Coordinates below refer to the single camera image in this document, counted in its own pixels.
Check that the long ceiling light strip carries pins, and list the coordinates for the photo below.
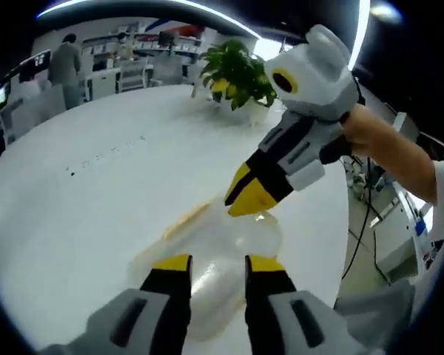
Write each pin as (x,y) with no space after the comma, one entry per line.
(151,15)

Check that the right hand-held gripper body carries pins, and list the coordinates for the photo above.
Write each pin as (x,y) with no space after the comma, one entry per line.
(318,70)

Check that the green potted plant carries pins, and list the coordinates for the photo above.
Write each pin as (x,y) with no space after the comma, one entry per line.
(237,74)

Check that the white office chair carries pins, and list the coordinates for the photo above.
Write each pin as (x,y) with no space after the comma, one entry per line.
(135,75)

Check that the shelf with white boxes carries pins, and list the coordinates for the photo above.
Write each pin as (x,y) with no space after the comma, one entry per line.
(144,38)

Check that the clear plastic box yellow buckles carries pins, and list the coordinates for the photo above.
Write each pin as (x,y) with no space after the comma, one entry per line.
(225,240)

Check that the curved ceiling light strip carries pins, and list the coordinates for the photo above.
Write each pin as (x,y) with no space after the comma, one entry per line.
(360,33)

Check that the black desk monitor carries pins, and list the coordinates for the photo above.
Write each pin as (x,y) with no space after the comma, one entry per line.
(36,64)

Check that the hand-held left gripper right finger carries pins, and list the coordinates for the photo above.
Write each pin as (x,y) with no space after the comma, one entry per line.
(277,307)

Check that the person's right hand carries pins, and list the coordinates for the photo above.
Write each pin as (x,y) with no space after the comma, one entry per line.
(359,129)

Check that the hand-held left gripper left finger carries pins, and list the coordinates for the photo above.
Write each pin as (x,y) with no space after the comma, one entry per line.
(159,307)

